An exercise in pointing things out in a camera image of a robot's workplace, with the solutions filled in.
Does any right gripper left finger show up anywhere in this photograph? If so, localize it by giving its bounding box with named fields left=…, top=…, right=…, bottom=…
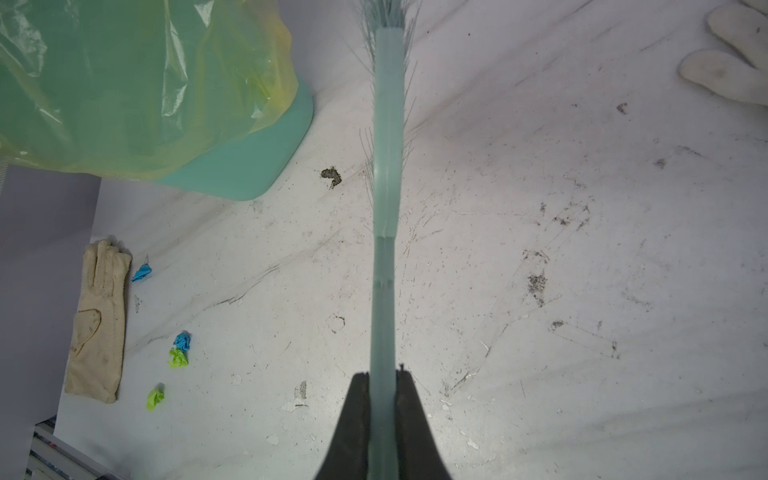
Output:
left=315, top=373, right=371, bottom=480

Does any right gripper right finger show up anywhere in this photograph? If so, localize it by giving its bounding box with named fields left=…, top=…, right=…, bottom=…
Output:
left=395, top=367, right=452, bottom=480

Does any green hand brush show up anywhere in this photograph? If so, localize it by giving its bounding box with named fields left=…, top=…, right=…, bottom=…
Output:
left=360, top=1, right=411, bottom=479

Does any blue green scrap left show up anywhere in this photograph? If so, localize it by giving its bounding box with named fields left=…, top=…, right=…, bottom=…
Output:
left=168, top=331, right=191, bottom=369

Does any small lime scrap far left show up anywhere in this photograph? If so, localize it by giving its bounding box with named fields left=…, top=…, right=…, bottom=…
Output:
left=146, top=387, right=165, bottom=411

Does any beige work glove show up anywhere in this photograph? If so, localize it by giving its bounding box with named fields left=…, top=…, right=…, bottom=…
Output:
left=64, top=239, right=132, bottom=404

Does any tiny blue scrap by glove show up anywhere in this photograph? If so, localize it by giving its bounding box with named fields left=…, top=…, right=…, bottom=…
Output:
left=131, top=263, right=152, bottom=283

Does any green trash bin with bag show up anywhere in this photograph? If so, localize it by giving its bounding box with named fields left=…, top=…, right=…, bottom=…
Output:
left=1, top=1, right=314, bottom=200

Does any white glove yellow cuff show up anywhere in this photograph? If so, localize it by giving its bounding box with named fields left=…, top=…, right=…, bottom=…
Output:
left=678, top=1, right=767, bottom=106

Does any aluminium front rail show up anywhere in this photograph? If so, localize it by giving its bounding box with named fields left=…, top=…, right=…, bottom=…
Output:
left=24, top=416, right=119, bottom=480

